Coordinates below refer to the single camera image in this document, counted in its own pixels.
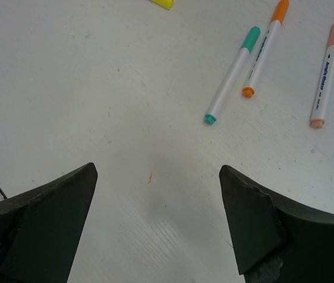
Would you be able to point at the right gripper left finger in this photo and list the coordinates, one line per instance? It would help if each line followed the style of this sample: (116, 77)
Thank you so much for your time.
(40, 229)

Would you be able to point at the yellow cap thin pen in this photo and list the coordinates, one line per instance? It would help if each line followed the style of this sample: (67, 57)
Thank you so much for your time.
(167, 4)

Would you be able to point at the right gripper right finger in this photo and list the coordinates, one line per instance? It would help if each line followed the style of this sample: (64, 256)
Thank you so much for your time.
(275, 238)

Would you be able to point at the blue thin pen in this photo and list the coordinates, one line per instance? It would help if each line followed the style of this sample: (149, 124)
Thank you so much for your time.
(224, 90)

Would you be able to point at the orange cap thin pen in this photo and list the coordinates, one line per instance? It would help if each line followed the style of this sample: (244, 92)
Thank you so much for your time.
(267, 43)

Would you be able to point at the salmon cap thin pen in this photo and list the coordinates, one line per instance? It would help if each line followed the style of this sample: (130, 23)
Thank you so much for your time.
(324, 88)

